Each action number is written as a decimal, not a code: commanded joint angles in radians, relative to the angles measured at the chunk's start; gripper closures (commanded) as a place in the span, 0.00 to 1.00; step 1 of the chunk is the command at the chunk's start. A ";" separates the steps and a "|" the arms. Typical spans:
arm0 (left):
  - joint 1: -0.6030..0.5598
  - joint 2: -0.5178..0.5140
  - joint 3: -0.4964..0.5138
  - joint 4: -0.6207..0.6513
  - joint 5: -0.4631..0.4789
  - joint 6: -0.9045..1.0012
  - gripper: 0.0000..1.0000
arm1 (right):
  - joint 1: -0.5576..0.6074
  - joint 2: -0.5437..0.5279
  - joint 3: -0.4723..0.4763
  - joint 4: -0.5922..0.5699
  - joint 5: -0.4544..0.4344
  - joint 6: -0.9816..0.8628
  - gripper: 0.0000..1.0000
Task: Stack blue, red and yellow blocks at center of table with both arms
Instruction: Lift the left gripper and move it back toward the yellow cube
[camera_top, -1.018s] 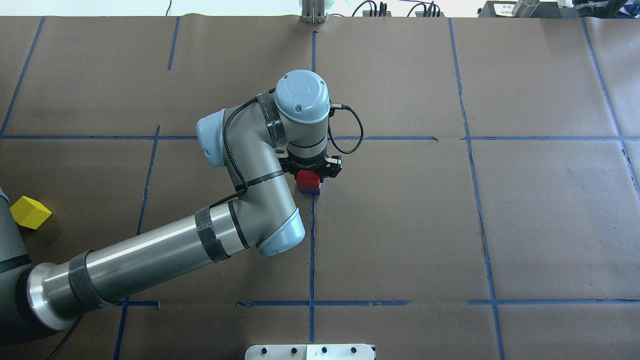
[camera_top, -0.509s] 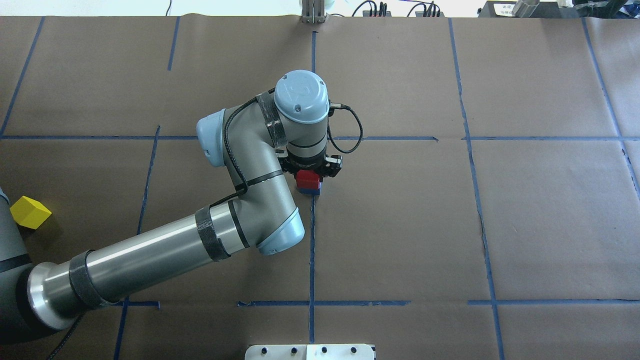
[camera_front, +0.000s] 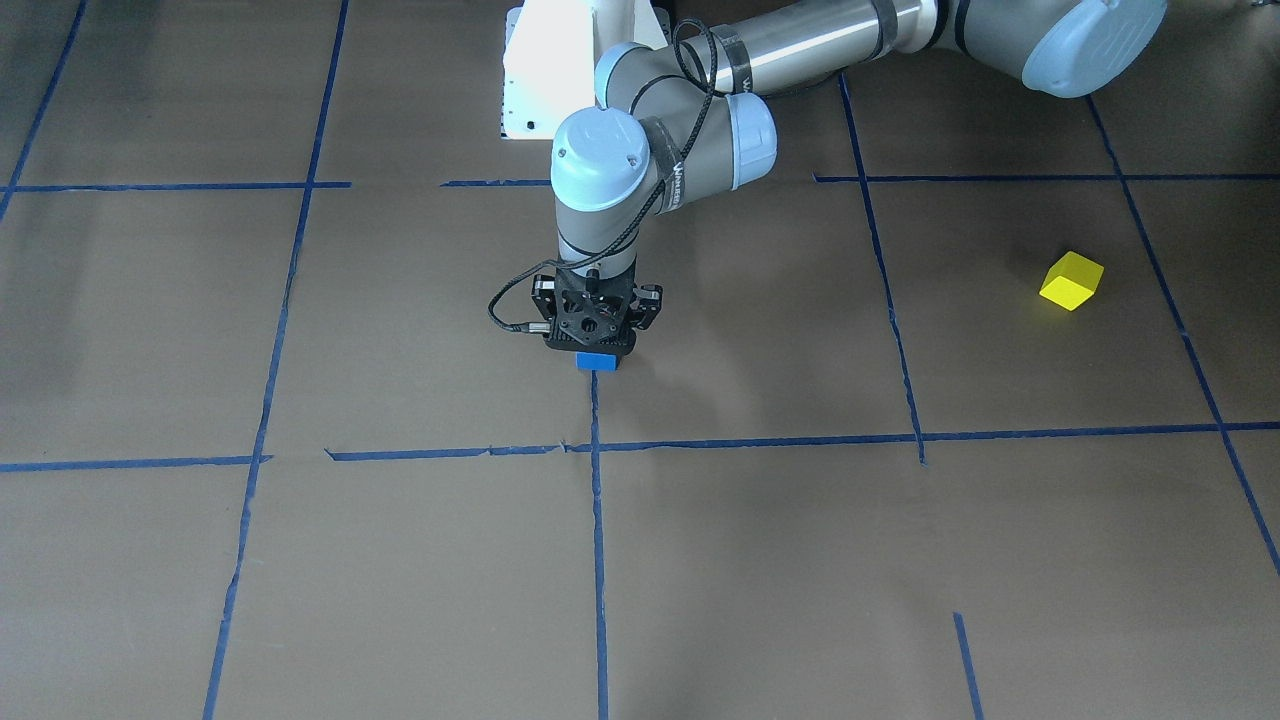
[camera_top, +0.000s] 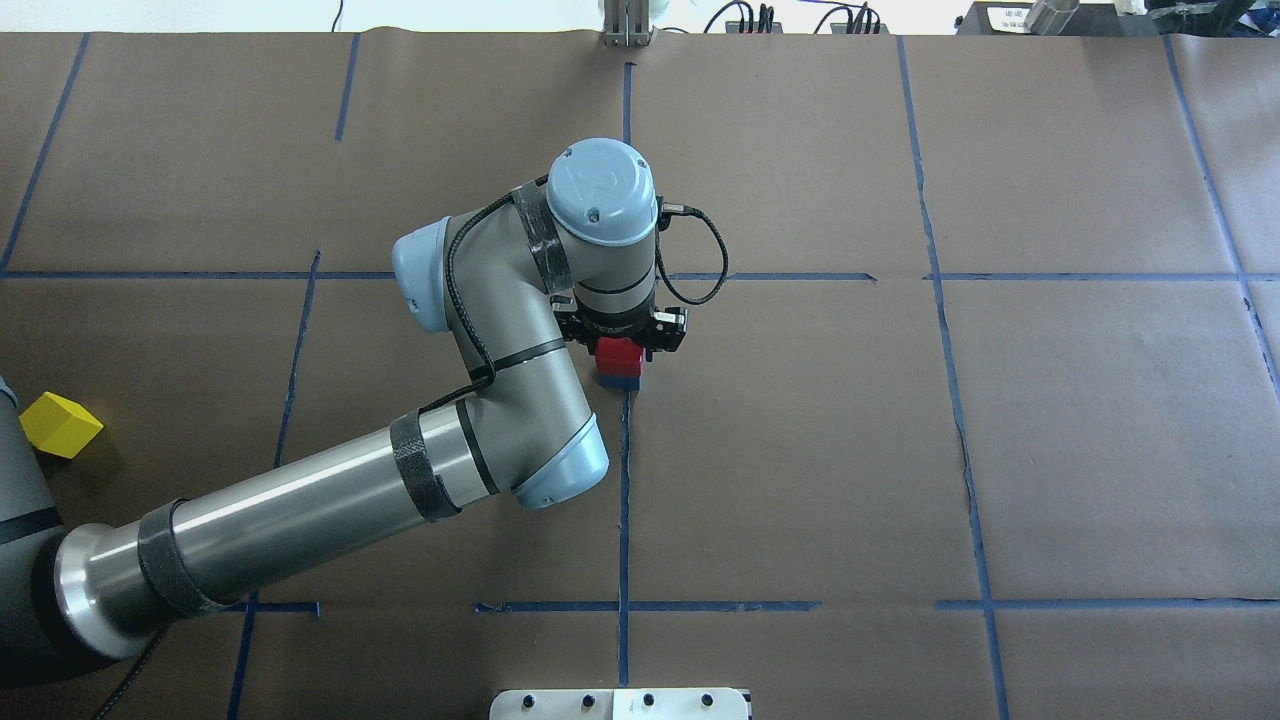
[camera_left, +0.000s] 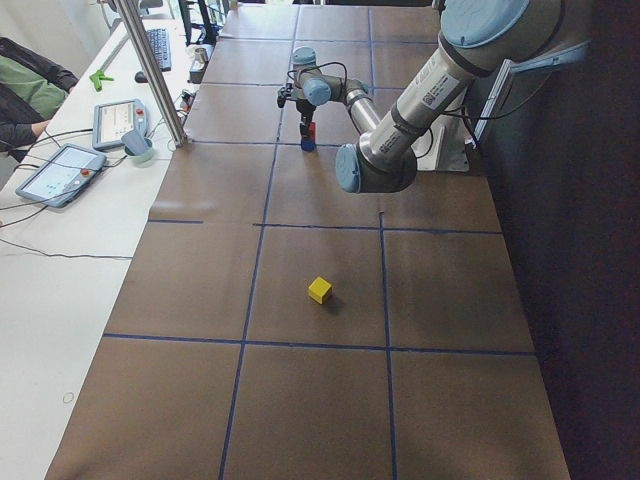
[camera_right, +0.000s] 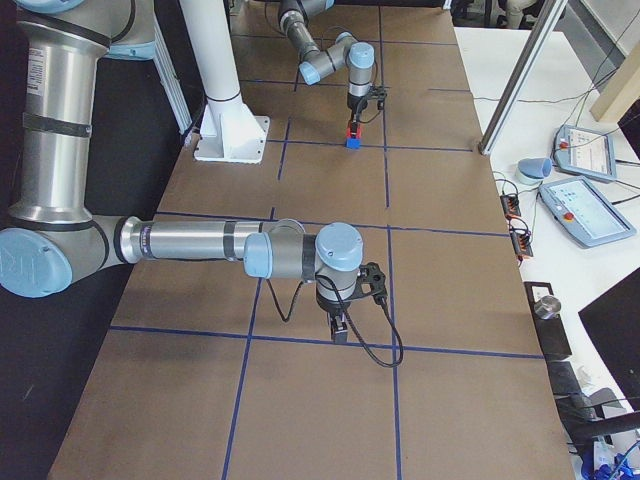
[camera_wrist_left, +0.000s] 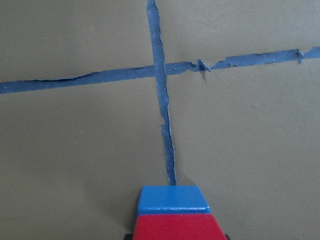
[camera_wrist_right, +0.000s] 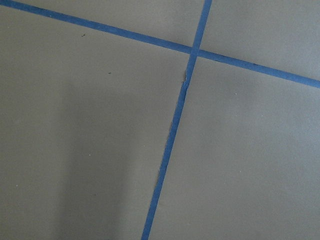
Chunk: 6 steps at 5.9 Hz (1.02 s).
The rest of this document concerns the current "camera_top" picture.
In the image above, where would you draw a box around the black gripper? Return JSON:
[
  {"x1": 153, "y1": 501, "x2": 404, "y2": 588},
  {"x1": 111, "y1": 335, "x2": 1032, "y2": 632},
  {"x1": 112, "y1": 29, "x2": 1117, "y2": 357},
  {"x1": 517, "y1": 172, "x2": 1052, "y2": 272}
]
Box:
[{"x1": 556, "y1": 296, "x2": 689, "y2": 361}]

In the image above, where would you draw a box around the red wooden block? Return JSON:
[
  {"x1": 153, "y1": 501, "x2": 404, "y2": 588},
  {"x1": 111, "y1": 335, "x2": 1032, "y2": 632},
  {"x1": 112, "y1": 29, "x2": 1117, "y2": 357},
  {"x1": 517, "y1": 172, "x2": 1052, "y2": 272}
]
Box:
[{"x1": 594, "y1": 337, "x2": 645, "y2": 379}]

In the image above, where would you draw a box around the blue wooden block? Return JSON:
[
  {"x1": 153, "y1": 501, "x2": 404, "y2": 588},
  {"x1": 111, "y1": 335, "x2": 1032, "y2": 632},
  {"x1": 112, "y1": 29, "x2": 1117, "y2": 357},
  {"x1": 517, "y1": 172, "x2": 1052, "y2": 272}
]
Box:
[{"x1": 596, "y1": 375, "x2": 643, "y2": 392}]

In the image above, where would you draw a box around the yellow wooden block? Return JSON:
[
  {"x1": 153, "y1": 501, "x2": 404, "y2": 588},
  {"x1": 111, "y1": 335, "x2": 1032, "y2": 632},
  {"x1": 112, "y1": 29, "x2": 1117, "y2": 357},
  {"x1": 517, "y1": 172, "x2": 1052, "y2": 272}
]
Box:
[{"x1": 19, "y1": 392, "x2": 104, "y2": 460}]

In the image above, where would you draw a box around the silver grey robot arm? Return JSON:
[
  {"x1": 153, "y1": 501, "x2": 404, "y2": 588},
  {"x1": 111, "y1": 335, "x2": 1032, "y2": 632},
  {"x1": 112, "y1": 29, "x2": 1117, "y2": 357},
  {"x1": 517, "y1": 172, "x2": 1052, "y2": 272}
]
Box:
[{"x1": 3, "y1": 137, "x2": 684, "y2": 688}]

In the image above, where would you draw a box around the black braided cable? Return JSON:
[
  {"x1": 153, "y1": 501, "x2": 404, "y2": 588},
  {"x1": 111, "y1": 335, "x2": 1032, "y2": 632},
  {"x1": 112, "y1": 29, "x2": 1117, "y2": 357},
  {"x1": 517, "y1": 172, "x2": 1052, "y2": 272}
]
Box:
[{"x1": 657, "y1": 202, "x2": 730, "y2": 307}]

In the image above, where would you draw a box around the aluminium frame post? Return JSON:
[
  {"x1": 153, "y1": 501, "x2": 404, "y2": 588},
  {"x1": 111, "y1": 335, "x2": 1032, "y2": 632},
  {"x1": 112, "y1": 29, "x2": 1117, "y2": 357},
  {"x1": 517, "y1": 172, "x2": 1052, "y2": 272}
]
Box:
[{"x1": 600, "y1": 0, "x2": 654, "y2": 47}]

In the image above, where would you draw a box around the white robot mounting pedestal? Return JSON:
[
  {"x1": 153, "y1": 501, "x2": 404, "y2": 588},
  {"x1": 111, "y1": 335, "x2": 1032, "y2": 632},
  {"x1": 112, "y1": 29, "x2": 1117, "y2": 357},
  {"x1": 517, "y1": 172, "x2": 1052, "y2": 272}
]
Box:
[{"x1": 488, "y1": 687, "x2": 754, "y2": 719}]

